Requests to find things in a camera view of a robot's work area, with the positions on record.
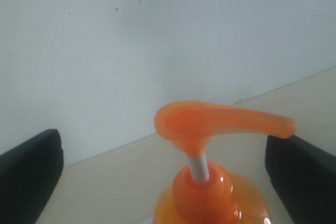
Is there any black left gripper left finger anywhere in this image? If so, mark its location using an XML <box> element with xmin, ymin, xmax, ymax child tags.
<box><xmin>1</xmin><ymin>129</ymin><xmax>64</xmax><ymax>223</ymax></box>

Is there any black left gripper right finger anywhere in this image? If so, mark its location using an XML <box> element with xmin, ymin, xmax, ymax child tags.
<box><xmin>265</xmin><ymin>135</ymin><xmax>335</xmax><ymax>223</ymax></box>

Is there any orange pump soap bottle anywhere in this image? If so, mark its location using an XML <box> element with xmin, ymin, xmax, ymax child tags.
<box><xmin>152</xmin><ymin>100</ymin><xmax>297</xmax><ymax>224</ymax></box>

